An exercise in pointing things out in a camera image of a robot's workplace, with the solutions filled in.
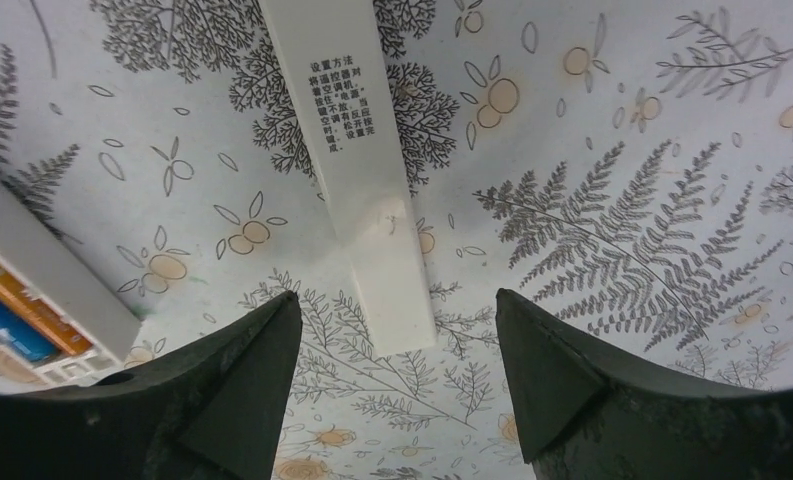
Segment orange battery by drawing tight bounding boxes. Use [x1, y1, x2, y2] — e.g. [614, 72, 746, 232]
[0, 266, 93, 356]

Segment floral patterned table mat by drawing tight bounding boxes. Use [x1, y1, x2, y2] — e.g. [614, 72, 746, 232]
[0, 1, 793, 479]

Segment blue battery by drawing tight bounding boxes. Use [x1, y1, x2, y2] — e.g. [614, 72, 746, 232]
[0, 302, 59, 363]

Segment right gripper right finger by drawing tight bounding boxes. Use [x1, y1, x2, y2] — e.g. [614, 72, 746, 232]
[495, 289, 793, 479]

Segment white remote battery cover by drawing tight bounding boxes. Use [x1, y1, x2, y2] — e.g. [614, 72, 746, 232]
[261, 1, 437, 356]

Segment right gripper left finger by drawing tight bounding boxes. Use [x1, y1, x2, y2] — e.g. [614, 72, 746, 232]
[0, 291, 302, 479]

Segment white remote control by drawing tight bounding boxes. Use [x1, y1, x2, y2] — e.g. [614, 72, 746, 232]
[0, 183, 141, 387]

